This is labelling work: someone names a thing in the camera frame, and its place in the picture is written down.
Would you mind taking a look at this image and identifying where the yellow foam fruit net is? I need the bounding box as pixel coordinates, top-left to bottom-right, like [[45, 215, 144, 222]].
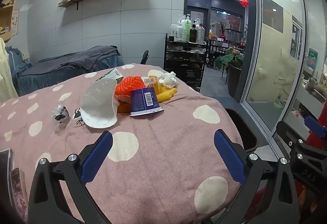
[[156, 86, 178, 103]]

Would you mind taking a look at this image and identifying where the orange packet with barcode label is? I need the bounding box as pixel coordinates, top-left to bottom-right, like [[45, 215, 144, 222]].
[[142, 75, 161, 95]]

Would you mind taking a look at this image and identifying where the blue yogurt cup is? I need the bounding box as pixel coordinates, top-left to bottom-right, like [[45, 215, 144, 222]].
[[129, 87, 165, 116]]

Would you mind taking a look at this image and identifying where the white face mask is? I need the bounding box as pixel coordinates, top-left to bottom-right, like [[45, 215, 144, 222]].
[[80, 78, 120, 129]]

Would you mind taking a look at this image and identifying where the smartphone with pink case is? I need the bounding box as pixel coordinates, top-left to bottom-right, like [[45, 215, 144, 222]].
[[10, 168, 28, 223]]

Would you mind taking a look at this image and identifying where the green potted plant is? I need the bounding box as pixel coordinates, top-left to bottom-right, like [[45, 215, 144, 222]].
[[215, 46, 244, 70]]

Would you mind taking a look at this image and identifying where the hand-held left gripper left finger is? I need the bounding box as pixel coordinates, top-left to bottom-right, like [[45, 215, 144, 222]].
[[28, 131, 113, 224]]

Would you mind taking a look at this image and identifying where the crumpled silver foil wrapper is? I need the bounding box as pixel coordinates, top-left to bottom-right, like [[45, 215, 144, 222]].
[[52, 104, 70, 122]]

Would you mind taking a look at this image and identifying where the green sign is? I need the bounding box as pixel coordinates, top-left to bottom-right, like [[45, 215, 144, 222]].
[[308, 48, 319, 65]]

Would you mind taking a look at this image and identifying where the wooden cabinet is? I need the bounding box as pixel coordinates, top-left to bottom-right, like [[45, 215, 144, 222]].
[[0, 0, 21, 42]]

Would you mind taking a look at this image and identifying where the crumpled white tissue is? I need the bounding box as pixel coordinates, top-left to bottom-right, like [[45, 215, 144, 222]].
[[158, 72, 177, 89]]

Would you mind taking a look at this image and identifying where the black trolley rack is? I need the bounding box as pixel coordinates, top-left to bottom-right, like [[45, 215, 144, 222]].
[[165, 34, 207, 93]]

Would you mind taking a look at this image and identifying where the orange peel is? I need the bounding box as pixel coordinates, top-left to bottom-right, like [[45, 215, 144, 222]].
[[117, 97, 132, 114]]

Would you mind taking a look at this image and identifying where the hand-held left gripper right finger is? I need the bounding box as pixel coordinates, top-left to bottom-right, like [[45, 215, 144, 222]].
[[214, 129, 299, 224]]

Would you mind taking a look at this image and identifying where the massage bed with blue skirt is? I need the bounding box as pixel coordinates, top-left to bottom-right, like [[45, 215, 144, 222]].
[[17, 46, 123, 97]]

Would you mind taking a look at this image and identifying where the grey blanket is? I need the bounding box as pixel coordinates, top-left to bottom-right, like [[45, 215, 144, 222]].
[[38, 46, 121, 72]]

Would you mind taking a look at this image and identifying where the black smartphone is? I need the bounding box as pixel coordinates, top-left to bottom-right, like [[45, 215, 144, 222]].
[[0, 148, 14, 208]]

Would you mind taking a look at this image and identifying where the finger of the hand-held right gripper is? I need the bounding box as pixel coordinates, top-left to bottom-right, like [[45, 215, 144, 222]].
[[305, 115, 327, 138], [277, 120, 327, 192]]

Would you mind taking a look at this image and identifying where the black chair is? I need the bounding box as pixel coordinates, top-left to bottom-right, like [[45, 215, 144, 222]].
[[140, 50, 150, 65]]

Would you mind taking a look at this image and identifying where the dark plant pot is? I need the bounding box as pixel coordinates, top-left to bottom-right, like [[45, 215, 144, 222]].
[[227, 64, 242, 98]]

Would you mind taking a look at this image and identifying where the grey cat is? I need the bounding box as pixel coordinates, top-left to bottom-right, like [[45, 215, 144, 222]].
[[305, 77, 320, 93]]

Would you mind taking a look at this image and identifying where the wall poster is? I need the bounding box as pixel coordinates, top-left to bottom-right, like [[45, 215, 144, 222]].
[[11, 9, 20, 36]]

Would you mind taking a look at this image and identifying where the orange foam fruit net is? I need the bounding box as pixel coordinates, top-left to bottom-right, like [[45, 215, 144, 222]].
[[114, 76, 146, 99]]

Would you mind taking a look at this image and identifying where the pale yellow cloth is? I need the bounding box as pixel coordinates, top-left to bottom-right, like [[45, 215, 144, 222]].
[[0, 37, 19, 102]]

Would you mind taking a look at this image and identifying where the blue cloth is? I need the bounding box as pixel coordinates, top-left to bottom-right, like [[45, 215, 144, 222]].
[[5, 46, 32, 82]]

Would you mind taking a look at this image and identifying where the group of bottles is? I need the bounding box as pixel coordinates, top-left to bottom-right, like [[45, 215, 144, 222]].
[[170, 14, 206, 45]]

